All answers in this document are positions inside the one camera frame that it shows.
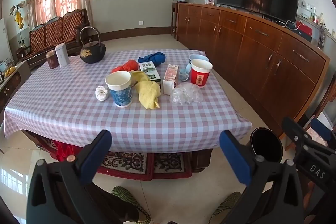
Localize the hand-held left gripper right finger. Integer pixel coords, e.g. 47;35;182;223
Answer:
219;130;311;224

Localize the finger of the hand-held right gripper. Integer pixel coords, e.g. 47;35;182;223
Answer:
282;116;336;161
310;117;336;147

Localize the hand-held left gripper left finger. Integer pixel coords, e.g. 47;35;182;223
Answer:
26;130;113;224

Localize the black trash bin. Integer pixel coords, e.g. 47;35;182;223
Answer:
249;127;284;165

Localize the white tissue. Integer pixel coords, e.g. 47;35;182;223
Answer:
95;85;110;102

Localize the blue patterned paper cup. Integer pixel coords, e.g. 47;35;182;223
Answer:
105;71;132;108

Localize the clear plastic bag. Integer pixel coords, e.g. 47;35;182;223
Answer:
170;82;203;105

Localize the yellow cloth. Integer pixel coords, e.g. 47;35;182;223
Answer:
130;70;162;110

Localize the red paper cup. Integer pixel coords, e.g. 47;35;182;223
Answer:
190;59;213;89

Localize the red plastic bag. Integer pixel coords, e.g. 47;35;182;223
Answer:
111;59;139;74

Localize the green white paper box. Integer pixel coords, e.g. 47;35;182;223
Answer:
138;61;161;84

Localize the light blue paper cup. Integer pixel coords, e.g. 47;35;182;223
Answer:
188;54;210;65

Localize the blue cloth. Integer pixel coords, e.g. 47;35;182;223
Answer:
138;52;166;67

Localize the red cloth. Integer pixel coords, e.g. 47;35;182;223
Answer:
52;141;88;162

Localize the red patterned rug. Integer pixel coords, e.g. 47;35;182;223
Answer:
52;145;193;182

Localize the person's dark trouser leg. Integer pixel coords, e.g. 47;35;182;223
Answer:
87;181;140;224

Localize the pink checked tablecloth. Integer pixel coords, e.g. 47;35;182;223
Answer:
4;49;253;155

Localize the glass vase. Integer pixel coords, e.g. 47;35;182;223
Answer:
317;24;329;49

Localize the red box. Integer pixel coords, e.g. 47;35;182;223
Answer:
296;20;314;39

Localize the black iron teapot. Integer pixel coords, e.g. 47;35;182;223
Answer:
79;26;107;64

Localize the brown tea tin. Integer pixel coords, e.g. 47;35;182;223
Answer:
45;50;60;70

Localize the white tea tin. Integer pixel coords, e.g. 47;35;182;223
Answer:
55;43;70;67

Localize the wooden side cabinet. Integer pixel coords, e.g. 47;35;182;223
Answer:
0;60;32;119

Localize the brown wooden sideboard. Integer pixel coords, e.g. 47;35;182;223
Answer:
176;2;331;139

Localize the red quilted wooden sofa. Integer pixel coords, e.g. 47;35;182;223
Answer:
17;9;91;69

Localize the coat rack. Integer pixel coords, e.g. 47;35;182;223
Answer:
9;0;27;56

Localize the white cable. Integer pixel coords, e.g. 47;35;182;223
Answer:
275;19;305;30

